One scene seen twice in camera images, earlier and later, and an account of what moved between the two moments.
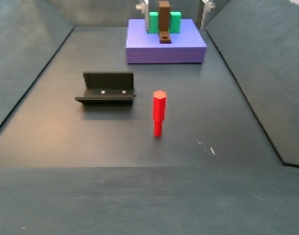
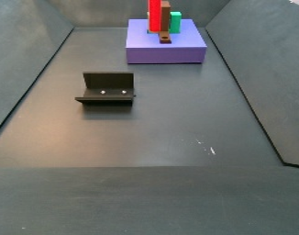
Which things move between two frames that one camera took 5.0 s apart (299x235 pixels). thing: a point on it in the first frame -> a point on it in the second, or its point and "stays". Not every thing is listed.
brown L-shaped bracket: (164, 21) stays
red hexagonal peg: (159, 110) -> (155, 16)
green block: (175, 20) stays
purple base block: (143, 49) stays
